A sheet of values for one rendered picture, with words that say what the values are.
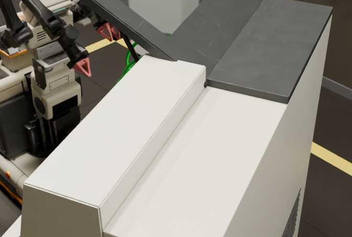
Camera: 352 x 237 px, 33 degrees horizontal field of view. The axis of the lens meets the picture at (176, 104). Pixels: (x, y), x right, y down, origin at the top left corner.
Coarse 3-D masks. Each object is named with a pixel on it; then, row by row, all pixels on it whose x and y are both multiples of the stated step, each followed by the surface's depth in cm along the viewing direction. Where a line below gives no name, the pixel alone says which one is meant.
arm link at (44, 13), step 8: (24, 0) 247; (32, 0) 245; (32, 8) 246; (40, 8) 245; (40, 16) 244; (48, 16) 245; (56, 16) 246; (40, 24) 247; (48, 24) 243; (56, 24) 245; (56, 32) 245
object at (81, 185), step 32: (160, 64) 192; (192, 64) 192; (128, 96) 177; (160, 96) 177; (192, 96) 186; (96, 128) 165; (128, 128) 164; (160, 128) 166; (64, 160) 154; (96, 160) 153; (128, 160) 153; (32, 192) 147; (64, 192) 144; (96, 192) 144; (128, 192) 154; (32, 224) 155; (64, 224) 149; (96, 224) 144
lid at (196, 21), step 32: (96, 0) 194; (128, 0) 205; (160, 0) 214; (192, 0) 223; (224, 0) 230; (256, 0) 241; (128, 32) 195; (160, 32) 199; (192, 32) 208; (224, 32) 217
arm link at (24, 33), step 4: (20, 28) 273; (24, 28) 273; (16, 32) 271; (20, 32) 272; (24, 32) 273; (28, 32) 274; (20, 36) 272; (24, 36) 273; (28, 36) 274; (24, 40) 274; (28, 40) 279
